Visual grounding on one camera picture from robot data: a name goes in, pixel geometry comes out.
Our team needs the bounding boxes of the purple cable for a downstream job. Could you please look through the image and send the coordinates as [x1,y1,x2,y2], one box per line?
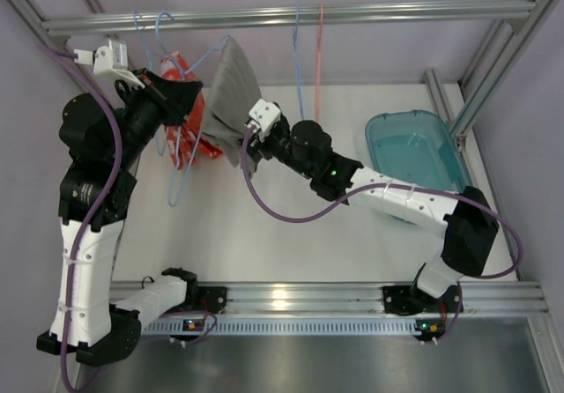
[240,128,526,345]
[40,43,122,390]

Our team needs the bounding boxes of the blue hanger with grey trousers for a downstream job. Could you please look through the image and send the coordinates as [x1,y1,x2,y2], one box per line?
[154,11,234,208]

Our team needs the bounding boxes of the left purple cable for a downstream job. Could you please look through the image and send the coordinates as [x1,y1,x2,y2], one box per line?
[40,43,122,390]

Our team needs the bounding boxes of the teal plastic bin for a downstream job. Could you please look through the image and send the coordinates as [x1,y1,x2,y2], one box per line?
[365,109,472,193]

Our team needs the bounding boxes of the grey trousers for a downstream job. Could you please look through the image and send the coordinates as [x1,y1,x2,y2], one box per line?
[202,38,262,167]

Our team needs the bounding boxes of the pink wire hanger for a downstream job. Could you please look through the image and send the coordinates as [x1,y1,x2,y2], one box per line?
[314,2,324,122]

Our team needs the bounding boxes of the blue hanger with red trousers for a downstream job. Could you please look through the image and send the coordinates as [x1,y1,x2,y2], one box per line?
[132,10,153,70]

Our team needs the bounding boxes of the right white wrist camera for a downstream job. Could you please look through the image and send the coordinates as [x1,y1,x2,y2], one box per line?
[246,99,282,142]

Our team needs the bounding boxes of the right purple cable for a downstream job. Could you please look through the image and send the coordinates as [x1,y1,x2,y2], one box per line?
[240,128,526,345]

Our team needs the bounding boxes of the aluminium hanging rail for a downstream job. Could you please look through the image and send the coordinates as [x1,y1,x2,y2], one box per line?
[41,0,536,36]

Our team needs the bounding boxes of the aluminium frame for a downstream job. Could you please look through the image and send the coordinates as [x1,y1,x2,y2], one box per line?
[0,0,564,393]

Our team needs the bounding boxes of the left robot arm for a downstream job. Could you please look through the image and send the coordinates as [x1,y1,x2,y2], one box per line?
[36,70,202,367]

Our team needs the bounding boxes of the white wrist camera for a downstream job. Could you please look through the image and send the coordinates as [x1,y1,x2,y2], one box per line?
[246,99,282,142]
[73,39,145,88]

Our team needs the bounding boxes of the blue empty wire hanger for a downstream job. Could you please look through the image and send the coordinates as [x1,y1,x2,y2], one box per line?
[292,4,305,120]

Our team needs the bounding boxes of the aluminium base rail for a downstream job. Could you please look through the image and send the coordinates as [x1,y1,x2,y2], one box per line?
[142,282,549,337]

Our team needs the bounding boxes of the red white trousers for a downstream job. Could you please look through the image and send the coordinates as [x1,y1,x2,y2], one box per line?
[155,51,224,170]

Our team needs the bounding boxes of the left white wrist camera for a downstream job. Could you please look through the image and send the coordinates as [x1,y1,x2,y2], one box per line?
[73,39,145,88]

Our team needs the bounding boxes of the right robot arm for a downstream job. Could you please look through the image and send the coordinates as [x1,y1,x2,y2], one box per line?
[241,117,501,315]

